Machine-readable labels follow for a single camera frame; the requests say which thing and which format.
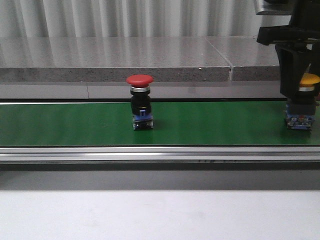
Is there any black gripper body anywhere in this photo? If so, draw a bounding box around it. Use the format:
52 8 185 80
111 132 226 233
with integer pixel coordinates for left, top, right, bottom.
256 0 320 50

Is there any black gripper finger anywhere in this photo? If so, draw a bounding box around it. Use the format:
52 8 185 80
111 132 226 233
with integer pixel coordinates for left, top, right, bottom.
275 43 312 100

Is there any yellow mushroom push button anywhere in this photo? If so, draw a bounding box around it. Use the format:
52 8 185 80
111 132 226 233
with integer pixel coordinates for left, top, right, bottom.
284 73 320 131

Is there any red mushroom push button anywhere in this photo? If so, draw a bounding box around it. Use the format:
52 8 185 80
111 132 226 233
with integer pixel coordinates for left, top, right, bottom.
126 74 154 130

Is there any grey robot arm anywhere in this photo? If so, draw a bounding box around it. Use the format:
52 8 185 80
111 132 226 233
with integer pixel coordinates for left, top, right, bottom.
254 0 320 104

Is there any grey stone counter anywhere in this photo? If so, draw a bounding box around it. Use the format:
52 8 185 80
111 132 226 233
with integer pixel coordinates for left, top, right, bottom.
0 36 281 100

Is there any green conveyor belt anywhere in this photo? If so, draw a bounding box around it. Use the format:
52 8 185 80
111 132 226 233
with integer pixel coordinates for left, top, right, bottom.
0 101 320 147

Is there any white pleated curtain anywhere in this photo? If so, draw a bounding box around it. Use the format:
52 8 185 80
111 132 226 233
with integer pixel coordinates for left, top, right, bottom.
0 0 290 38

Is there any aluminium conveyor frame rail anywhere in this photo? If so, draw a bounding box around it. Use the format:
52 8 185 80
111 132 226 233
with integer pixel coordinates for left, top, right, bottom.
0 146 320 164

